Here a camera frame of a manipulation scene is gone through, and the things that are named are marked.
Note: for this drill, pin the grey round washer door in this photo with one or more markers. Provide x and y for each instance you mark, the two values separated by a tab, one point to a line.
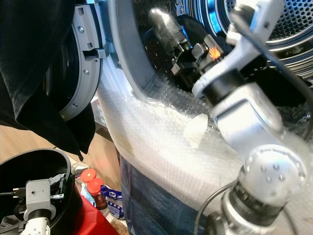
88	54

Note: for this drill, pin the grey cloth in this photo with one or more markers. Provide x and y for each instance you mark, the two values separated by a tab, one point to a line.
11	224

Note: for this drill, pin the perforated steel washer drum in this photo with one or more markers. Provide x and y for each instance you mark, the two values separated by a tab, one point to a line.
208	13

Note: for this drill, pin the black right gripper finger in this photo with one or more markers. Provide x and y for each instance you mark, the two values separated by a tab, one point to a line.
168	23
166	43

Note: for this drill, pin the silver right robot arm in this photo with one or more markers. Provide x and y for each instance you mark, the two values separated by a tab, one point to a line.
244	125

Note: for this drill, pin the translucent tape piece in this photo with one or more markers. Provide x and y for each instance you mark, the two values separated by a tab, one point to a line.
196	131

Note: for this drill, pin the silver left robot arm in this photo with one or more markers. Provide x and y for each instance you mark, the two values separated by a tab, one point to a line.
37	227

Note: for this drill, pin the red plastic container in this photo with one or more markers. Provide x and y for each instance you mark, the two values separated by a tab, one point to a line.
93	223

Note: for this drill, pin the clear bubble wrap sheet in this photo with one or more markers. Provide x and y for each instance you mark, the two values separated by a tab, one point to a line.
156	147

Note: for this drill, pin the black round laundry bucket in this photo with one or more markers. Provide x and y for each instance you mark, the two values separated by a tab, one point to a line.
29	164

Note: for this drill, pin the dark blue denim cover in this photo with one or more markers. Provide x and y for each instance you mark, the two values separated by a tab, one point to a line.
156	210

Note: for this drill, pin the grey washer door gasket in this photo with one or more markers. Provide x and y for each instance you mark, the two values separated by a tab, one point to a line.
122	49

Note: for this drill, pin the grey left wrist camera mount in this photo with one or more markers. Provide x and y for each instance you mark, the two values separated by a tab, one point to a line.
38	195

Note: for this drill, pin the black garment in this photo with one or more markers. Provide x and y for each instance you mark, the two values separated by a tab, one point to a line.
34	58

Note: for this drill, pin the blue white package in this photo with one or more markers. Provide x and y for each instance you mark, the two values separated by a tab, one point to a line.
113	200

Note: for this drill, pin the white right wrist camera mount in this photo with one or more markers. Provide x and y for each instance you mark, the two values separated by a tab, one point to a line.
244	49

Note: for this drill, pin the red capped brown bottle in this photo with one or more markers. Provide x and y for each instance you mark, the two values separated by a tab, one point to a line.
97	187

